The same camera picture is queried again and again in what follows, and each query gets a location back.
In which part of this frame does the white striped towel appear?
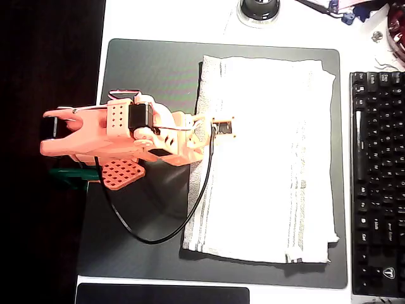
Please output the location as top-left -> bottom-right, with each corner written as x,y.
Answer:
182,54 -> 341,265

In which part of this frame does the black desk mat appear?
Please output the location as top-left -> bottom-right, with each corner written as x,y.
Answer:
77,38 -> 348,289

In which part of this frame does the green table clamp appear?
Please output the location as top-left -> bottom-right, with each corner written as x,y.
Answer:
49,167 -> 102,191

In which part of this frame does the black rectangular pad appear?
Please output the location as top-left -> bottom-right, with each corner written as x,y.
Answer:
75,283 -> 250,304

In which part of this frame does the black round cup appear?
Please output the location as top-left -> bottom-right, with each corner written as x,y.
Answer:
237,0 -> 282,28

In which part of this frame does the black keyboard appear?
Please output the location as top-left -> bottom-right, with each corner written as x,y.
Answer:
349,71 -> 405,298

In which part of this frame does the dark blue plastic object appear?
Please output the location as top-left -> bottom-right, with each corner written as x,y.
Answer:
353,3 -> 379,22

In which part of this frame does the dark red bowl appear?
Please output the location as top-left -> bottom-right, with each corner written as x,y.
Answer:
387,3 -> 405,61

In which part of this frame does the orange gripper camera mount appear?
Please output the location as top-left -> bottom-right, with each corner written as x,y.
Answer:
211,116 -> 237,141

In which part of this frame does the orange perforated base plate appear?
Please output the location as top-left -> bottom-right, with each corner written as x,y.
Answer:
100,159 -> 146,191

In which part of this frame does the red white servo wire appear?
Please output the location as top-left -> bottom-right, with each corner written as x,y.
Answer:
108,89 -> 142,103

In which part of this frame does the black camera cable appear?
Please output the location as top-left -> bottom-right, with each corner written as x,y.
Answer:
93,125 -> 218,245

